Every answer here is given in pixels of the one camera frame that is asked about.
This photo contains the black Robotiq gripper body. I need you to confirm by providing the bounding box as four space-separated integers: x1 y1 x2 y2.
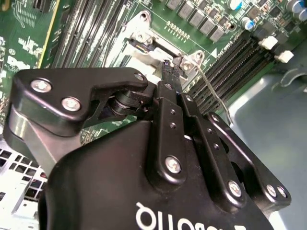
39 119 274 230

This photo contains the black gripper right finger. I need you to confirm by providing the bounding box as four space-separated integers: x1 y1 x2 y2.
170 62 293 214

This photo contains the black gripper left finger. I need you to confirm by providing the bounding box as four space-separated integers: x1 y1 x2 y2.
3 61 189 190

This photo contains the thin metal locking lever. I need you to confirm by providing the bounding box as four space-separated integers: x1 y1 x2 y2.
195 63 234 127

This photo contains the metal socket cover frame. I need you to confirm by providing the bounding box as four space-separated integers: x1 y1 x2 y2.
129 39 178 77

